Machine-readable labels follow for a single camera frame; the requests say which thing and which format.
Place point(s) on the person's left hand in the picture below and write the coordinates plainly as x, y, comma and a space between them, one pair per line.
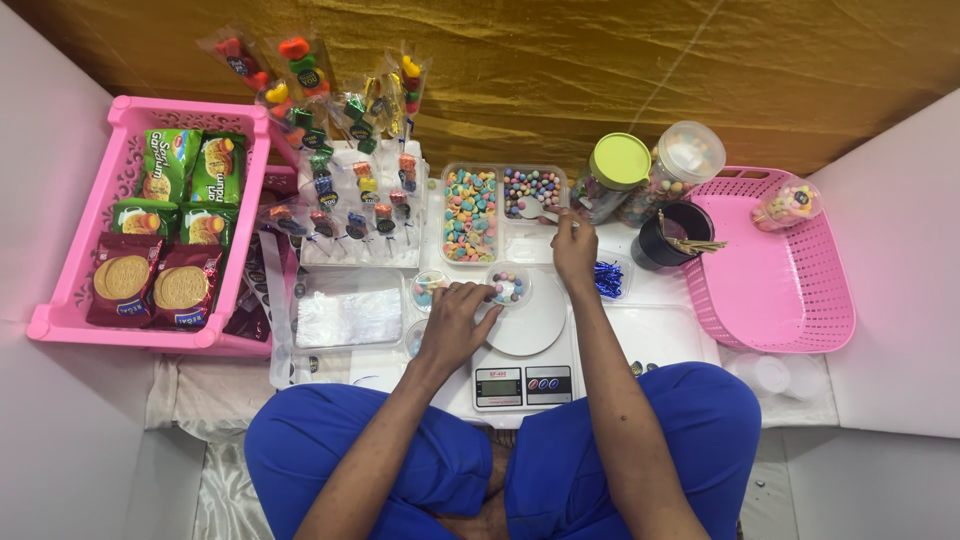
454, 330

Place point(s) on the white foam stand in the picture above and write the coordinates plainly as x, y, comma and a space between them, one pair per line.
352, 251

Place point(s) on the pink plastic mesh basket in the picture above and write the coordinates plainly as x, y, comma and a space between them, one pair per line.
772, 292

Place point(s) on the person's blue trousers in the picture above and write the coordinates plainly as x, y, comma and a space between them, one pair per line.
360, 450

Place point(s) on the heap of pastel heart candies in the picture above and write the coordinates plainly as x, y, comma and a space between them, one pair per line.
471, 216

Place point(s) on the red biscuit packet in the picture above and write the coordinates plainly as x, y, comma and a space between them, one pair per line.
184, 288
124, 279

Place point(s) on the bunch of blue twist ties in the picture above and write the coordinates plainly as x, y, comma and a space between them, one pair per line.
608, 280

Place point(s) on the loose round black stickers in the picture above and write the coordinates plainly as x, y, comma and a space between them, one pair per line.
637, 367

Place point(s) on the bunch of wooden sticks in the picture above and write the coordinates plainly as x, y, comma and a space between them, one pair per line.
697, 245

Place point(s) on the small clear round candy cup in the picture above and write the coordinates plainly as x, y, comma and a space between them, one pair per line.
510, 286
414, 339
428, 290

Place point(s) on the heap of colourful ball candies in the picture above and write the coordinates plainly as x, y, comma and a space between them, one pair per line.
531, 187

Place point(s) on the black plastic cup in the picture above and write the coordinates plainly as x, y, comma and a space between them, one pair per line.
667, 236

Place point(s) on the small clear rectangular tub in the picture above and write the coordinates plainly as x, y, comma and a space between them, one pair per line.
628, 274

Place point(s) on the white plastic spoon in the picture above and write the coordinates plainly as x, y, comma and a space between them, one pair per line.
534, 209

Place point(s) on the clear jar with white lid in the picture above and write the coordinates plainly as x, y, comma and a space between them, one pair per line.
675, 169

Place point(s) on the clear compartment tray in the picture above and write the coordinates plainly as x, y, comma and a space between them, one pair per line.
517, 236

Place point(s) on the clear tray of plastic bags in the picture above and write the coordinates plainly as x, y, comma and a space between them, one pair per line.
349, 315

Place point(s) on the white digital kitchen scale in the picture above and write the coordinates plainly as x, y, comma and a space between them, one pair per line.
525, 375

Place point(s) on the strip of round black stickers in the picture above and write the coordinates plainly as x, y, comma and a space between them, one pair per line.
259, 279

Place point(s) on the dark red packet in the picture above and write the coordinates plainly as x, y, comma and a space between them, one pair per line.
247, 321

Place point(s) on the clear jar with green lid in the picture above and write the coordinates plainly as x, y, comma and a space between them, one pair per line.
616, 166

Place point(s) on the person's right hand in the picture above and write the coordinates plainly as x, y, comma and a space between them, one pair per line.
577, 255

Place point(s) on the lidded clear cup of candies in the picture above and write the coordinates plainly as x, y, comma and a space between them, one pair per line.
789, 204

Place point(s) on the stack of empty clear cups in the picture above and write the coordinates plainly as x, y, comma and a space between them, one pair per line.
759, 373
806, 376

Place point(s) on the group of wrapped candy skewers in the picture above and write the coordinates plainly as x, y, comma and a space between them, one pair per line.
322, 191

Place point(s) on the golden fabric backdrop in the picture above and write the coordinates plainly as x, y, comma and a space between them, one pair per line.
562, 67

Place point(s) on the green biscuit packet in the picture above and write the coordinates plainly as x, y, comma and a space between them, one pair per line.
169, 163
217, 169
144, 220
207, 226

